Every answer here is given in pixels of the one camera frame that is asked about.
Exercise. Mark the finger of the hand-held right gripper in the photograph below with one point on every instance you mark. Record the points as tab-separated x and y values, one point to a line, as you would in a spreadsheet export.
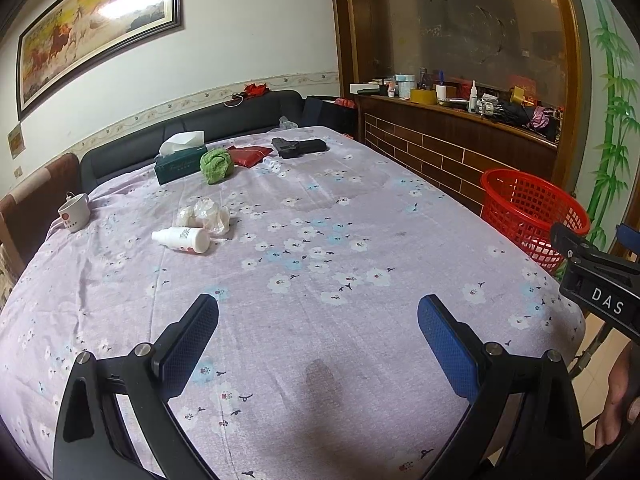
570	242
631	240

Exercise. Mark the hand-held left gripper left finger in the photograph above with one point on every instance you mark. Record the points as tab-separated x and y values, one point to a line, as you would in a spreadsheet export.
192	345

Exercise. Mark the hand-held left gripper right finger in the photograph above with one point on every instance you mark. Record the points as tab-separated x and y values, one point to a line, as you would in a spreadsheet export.
445	345

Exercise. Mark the red plastic basket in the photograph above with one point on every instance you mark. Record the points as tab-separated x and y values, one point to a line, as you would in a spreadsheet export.
530	210

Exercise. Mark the person's right hand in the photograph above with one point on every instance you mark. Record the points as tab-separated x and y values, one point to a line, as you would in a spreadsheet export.
622	410

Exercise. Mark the white plastic bottle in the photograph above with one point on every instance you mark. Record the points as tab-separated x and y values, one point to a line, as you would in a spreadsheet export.
182	240

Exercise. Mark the pink cloth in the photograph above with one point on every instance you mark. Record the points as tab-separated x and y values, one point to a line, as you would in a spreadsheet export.
544	119

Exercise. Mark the crumpled white plastic bag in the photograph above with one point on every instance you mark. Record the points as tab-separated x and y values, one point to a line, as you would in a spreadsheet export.
210	215

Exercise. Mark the black umbrella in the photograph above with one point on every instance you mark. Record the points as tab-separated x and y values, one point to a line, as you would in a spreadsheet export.
512	112

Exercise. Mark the wooden brick-pattern counter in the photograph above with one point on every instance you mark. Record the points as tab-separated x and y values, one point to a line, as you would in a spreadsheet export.
450	145

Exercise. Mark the small yellow box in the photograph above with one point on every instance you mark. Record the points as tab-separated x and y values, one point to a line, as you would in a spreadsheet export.
517	96

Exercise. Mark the white dropper bottle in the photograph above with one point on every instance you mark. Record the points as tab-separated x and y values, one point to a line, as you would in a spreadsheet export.
472	100

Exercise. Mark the white mug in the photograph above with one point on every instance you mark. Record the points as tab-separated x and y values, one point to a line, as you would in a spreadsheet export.
75	215

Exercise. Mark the green tissue box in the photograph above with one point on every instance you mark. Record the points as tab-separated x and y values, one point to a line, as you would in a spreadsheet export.
177	167

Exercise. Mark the green cloth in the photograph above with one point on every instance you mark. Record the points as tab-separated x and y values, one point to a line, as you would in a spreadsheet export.
216	166

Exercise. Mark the white paper roll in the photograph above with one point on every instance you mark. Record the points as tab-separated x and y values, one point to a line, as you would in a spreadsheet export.
441	92

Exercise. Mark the red pouch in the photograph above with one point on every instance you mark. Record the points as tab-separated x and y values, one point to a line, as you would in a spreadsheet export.
250	155

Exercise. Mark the black sofa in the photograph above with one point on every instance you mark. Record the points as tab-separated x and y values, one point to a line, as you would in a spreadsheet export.
130	152

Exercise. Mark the yellow tape roll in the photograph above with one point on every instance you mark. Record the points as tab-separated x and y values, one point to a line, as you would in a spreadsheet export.
422	96

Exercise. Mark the brown upholstered chair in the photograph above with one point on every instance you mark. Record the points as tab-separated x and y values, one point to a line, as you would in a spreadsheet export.
35	200

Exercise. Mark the dark glass bottle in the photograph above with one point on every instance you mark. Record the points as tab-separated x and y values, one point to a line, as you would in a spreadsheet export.
424	79

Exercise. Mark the black toy gun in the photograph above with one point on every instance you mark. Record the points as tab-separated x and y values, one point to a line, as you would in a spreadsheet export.
297	148

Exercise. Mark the white round jar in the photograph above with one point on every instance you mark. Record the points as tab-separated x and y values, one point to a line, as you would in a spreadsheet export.
404	85

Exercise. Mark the wooden framed glass partition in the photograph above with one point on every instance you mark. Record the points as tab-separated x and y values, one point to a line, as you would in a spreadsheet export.
475	25

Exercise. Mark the clear plastic bag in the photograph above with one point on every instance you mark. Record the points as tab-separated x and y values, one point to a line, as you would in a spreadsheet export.
288	123

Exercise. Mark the flat white box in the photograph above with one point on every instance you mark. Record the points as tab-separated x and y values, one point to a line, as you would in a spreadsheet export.
367	88

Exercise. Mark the small red packet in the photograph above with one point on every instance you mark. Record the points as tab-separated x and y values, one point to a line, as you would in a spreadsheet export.
345	103

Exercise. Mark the red cloth item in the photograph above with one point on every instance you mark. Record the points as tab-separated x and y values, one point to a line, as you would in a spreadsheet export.
256	89

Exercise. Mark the framed horse painting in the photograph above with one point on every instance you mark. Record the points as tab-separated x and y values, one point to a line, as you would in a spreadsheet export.
100	25

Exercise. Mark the green bamboo wall decal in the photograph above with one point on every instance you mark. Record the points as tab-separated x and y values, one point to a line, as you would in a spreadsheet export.
612	125

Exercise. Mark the small yellow wall plaque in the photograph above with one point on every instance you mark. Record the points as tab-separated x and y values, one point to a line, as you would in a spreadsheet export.
16	140

